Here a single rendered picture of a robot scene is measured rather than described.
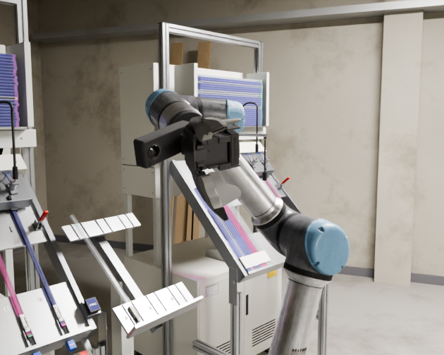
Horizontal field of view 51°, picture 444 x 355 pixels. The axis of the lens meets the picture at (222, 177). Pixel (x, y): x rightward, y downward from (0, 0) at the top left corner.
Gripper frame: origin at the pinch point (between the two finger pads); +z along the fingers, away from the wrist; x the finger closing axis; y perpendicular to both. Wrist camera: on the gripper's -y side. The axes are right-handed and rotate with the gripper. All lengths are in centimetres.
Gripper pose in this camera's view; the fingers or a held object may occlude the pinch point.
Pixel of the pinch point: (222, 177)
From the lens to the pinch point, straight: 66.1
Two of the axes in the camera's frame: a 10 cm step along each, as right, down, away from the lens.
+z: 4.1, 4.1, -8.1
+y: 9.1, -2.0, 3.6
